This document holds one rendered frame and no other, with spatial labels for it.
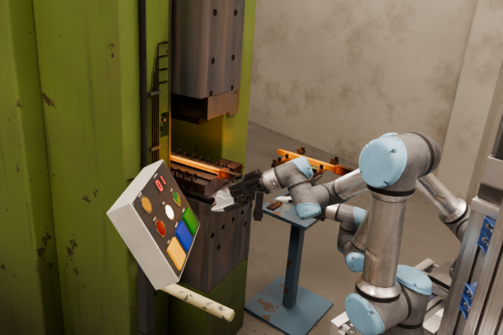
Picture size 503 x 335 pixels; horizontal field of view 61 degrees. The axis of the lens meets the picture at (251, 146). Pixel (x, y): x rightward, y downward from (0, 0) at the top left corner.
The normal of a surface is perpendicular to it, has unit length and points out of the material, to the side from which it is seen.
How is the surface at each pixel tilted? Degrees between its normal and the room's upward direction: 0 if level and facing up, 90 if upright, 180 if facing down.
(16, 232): 90
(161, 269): 90
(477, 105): 90
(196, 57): 90
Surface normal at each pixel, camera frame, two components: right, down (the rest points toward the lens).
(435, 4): -0.76, 0.17
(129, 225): -0.07, 0.32
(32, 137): 0.87, 0.22
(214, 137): -0.48, 0.26
